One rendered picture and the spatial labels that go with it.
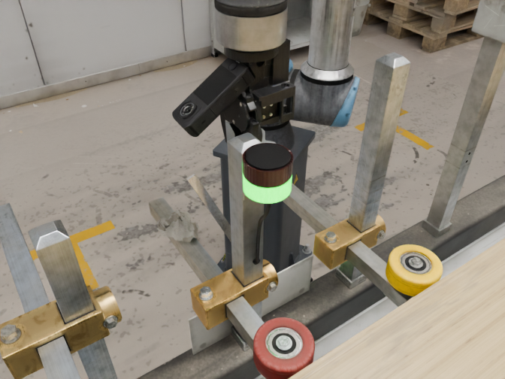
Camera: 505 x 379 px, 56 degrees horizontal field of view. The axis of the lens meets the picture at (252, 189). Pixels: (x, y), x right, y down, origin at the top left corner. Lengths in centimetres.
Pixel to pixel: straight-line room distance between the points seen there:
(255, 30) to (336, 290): 57
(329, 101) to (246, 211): 76
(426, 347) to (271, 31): 45
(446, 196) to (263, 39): 61
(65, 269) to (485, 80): 74
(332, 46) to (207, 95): 72
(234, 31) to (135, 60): 288
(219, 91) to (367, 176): 31
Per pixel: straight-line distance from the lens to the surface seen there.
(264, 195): 55
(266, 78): 66
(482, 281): 79
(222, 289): 74
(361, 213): 85
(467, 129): 98
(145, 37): 343
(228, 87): 61
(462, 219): 120
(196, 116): 61
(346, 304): 97
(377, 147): 76
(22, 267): 72
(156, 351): 174
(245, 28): 59
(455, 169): 103
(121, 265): 202
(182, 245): 82
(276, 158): 55
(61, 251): 54
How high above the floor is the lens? 144
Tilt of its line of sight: 39 degrees down
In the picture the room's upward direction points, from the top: straight up
